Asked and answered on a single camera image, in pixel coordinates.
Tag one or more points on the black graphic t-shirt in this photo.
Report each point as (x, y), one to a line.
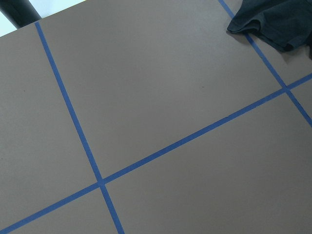
(285, 25)

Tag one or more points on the black bottle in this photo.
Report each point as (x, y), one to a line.
(19, 12)

